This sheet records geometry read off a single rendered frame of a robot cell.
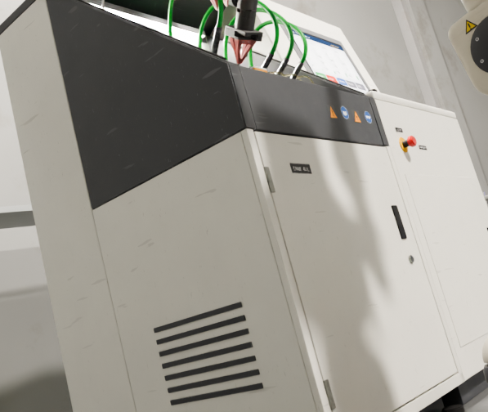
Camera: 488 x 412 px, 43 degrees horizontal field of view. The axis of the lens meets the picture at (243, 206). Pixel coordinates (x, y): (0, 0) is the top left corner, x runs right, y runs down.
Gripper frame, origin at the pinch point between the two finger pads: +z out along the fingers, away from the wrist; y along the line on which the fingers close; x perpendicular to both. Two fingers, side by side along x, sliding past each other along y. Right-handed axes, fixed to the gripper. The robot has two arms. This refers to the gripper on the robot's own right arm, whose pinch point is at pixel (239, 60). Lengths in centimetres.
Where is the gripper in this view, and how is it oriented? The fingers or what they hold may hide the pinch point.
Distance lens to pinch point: 188.0
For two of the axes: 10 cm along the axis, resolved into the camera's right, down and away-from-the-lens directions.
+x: -7.8, 1.5, -6.1
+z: -1.4, 9.1, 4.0
